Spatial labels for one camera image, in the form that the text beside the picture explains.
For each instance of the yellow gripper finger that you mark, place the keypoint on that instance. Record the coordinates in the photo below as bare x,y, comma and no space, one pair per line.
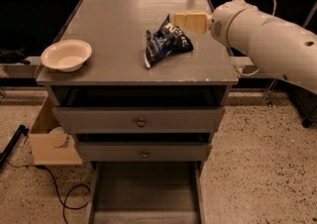
198,22

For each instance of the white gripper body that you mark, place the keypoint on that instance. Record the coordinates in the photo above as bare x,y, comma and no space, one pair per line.
222,23

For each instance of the blue chip bag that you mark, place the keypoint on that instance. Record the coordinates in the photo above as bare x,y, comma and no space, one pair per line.
168,39

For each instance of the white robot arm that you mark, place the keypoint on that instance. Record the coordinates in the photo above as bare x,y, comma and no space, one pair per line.
276,47

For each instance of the grey drawer cabinet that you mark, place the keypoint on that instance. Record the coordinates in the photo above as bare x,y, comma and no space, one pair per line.
116,30

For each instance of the round top drawer knob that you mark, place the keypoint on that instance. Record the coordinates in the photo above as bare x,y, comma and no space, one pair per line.
141,123

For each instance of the round drawer knob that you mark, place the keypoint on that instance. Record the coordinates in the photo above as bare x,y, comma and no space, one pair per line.
141,123
145,154

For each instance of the round middle drawer knob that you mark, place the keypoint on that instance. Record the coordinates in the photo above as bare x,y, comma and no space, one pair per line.
145,154

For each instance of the grey top drawer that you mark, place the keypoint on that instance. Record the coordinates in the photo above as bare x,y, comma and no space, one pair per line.
166,109

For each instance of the grey drawer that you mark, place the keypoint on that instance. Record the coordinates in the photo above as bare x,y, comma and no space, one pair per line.
166,109
162,147
146,193

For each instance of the grey middle drawer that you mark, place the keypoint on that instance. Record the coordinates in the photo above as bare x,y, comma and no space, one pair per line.
162,147

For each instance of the grey bottom drawer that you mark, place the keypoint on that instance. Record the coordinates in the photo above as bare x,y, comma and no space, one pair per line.
146,193

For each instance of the dark cart at right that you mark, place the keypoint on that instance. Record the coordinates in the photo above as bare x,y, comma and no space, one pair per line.
307,104

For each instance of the white bowl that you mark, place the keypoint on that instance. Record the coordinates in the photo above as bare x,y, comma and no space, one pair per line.
66,56

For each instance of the cardboard box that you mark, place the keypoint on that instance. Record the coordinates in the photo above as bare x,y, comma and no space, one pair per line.
51,146

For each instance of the black bar on floor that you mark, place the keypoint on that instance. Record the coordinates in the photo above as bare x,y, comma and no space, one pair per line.
22,130

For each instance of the black object on rail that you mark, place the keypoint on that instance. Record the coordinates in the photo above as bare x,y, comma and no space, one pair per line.
13,56

